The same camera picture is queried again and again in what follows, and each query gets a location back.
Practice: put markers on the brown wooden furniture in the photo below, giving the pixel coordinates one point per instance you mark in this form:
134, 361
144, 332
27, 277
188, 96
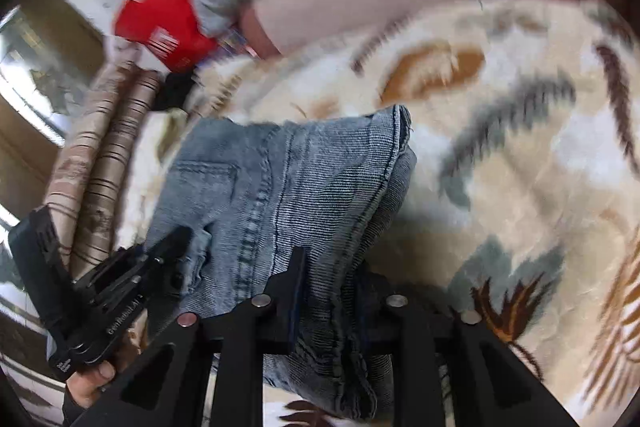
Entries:
30, 142

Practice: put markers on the cream leaf printed blanket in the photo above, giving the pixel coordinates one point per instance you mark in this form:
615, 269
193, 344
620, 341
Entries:
525, 132

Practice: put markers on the small black object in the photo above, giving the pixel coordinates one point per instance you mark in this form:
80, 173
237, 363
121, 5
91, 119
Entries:
172, 89

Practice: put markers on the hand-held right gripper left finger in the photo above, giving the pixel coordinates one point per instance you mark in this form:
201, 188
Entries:
289, 302

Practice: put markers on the striped beige rolled mat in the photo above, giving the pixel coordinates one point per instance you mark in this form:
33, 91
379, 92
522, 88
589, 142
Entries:
75, 157
120, 157

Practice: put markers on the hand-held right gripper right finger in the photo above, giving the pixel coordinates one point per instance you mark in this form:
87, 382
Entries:
372, 312

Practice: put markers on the red plastic bag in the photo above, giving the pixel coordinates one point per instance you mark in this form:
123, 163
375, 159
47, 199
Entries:
160, 17

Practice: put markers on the person's left hand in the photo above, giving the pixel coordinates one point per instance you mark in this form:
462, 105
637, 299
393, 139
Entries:
92, 382

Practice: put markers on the blue denim pants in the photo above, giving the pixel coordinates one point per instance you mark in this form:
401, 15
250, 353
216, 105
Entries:
280, 187

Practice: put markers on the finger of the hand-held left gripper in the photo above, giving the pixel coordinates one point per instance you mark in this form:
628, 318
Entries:
182, 279
170, 244

